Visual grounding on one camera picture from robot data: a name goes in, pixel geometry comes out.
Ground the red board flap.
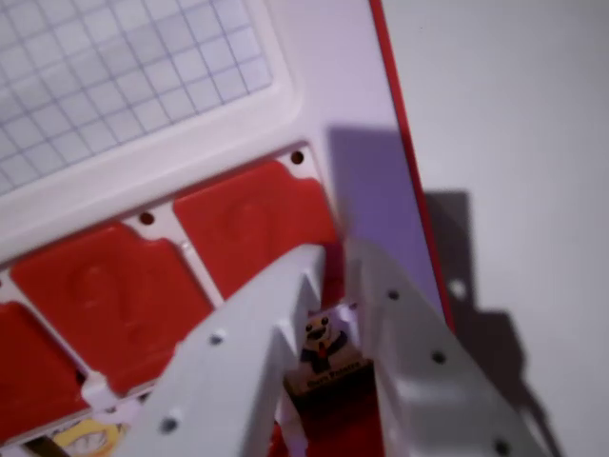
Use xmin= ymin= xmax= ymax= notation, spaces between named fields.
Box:
xmin=9 ymin=222 xmax=214 ymax=397
xmin=0 ymin=301 xmax=91 ymax=423
xmin=172 ymin=160 xmax=340 ymax=307

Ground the red and white game board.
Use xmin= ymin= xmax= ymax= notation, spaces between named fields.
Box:
xmin=0 ymin=0 xmax=458 ymax=457

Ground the picture card with brown figure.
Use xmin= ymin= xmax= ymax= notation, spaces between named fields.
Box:
xmin=284 ymin=307 xmax=377 ymax=401

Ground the picture card with yellow figure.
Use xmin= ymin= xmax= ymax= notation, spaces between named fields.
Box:
xmin=49 ymin=416 xmax=129 ymax=457

